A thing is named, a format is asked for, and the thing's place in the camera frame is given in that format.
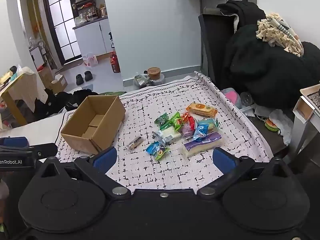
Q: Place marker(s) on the yellow wooden table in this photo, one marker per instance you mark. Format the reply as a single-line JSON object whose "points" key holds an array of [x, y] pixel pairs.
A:
{"points": [[12, 107]]}

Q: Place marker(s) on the blue green fruit-print packet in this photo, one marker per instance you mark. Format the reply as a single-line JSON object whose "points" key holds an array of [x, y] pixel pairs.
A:
{"points": [[158, 151]]}

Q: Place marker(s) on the fringed cream blanket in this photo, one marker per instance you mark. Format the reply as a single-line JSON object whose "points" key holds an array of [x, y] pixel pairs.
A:
{"points": [[280, 33]]}

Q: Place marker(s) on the cardboard box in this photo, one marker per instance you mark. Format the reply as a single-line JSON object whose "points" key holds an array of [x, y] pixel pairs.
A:
{"points": [[93, 123]]}

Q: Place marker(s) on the green snack packet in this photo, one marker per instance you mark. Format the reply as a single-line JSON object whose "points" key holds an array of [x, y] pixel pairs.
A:
{"points": [[175, 121], [162, 120]]}

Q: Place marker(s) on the clear plastic bag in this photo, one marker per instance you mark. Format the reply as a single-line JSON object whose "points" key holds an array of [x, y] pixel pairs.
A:
{"points": [[141, 80]]}

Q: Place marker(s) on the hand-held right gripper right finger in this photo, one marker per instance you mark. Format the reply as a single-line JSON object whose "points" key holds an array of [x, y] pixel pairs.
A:
{"points": [[223, 158]]}

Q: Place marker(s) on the light blue snack packet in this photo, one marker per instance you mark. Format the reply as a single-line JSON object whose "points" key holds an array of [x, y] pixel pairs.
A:
{"points": [[209, 125]]}

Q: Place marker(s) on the cream dotted cloth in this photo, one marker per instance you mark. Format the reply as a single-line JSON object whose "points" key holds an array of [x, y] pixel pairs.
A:
{"points": [[25, 87]]}

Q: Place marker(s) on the orange cracker packet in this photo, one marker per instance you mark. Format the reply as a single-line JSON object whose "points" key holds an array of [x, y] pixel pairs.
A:
{"points": [[201, 109]]}

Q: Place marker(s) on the pink plush toy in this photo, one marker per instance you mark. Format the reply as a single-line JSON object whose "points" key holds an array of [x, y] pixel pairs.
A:
{"points": [[231, 96]]}

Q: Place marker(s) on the white bed sheet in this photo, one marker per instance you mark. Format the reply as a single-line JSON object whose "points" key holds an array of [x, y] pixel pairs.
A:
{"points": [[37, 127]]}

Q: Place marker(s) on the kitchen shelf rack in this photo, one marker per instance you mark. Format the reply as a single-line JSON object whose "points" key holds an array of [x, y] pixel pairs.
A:
{"points": [[88, 8]]}

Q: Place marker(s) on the red oil bottle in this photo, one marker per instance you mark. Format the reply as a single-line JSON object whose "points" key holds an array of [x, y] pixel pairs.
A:
{"points": [[115, 63]]}

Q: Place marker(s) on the wrapped water bottle pack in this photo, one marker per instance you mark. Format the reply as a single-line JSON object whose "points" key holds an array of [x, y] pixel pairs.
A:
{"points": [[90, 59]]}

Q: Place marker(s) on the black chair back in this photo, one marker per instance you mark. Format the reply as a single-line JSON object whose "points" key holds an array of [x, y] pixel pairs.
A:
{"points": [[207, 50]]}

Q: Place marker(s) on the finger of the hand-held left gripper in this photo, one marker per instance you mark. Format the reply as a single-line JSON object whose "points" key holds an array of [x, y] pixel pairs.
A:
{"points": [[15, 141], [42, 150]]}

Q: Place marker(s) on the low brown carton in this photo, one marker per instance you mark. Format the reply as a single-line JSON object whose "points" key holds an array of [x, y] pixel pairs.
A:
{"points": [[59, 83]]}

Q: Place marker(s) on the black framed glass door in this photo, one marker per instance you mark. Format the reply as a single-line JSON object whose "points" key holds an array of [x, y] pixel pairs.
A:
{"points": [[62, 22]]}

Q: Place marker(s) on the green rug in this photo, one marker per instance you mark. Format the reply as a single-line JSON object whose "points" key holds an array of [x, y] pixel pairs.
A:
{"points": [[112, 93]]}

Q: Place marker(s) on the black coat pile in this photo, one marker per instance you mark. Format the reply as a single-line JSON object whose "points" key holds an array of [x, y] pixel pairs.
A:
{"points": [[265, 70]]}

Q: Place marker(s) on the purple snack packet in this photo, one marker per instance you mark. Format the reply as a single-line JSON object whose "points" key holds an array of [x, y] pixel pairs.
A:
{"points": [[188, 131]]}

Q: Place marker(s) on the purple white cake packet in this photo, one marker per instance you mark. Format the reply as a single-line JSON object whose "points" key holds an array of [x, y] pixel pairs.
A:
{"points": [[202, 145]]}

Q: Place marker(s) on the patterned white tablecloth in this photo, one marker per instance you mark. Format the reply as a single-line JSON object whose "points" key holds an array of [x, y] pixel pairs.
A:
{"points": [[190, 170]]}

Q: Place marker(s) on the tall brown carton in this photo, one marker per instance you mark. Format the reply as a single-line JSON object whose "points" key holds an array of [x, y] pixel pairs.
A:
{"points": [[45, 75]]}

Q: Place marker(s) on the small brown chocolate bar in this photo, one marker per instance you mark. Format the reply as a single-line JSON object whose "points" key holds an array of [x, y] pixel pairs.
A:
{"points": [[135, 142]]}

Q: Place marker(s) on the red white candy packet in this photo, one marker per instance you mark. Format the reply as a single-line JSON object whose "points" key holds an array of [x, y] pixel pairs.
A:
{"points": [[192, 124]]}

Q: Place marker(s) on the burger toy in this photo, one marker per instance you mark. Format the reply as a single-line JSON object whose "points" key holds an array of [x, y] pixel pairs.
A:
{"points": [[272, 125]]}

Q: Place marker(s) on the white plastic bag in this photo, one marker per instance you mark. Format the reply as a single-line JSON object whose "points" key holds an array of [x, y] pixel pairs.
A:
{"points": [[283, 126]]}

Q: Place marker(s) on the wooden lid jar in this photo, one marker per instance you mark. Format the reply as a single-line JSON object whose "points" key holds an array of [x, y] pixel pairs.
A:
{"points": [[153, 73]]}

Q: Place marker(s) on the clear packet with white bar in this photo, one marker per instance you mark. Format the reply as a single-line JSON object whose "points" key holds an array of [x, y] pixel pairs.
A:
{"points": [[167, 135]]}

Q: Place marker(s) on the white kitchen cabinet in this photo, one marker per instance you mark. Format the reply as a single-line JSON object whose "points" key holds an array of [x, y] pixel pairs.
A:
{"points": [[93, 38]]}

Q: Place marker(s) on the small side table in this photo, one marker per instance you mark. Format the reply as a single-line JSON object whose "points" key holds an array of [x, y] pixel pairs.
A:
{"points": [[307, 120]]}

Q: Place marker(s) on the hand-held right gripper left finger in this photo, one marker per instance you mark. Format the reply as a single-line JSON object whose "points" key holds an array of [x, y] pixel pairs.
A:
{"points": [[107, 158]]}

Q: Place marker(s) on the black clothes pile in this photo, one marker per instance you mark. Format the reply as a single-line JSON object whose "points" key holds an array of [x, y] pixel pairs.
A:
{"points": [[62, 101]]}

